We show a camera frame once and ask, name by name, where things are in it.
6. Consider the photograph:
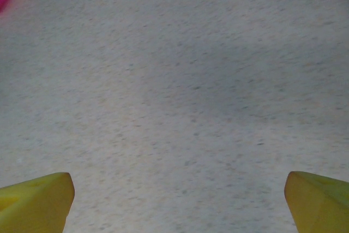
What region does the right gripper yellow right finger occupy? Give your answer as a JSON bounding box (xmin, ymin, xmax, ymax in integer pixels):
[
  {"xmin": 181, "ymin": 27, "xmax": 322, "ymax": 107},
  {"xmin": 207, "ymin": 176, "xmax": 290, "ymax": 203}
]
[{"xmin": 284, "ymin": 171, "xmax": 349, "ymax": 233}]

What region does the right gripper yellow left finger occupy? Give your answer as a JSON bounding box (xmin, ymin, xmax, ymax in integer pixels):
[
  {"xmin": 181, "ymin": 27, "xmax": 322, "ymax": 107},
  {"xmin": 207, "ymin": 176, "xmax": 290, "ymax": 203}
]
[{"xmin": 0, "ymin": 172, "xmax": 75, "ymax": 233}]

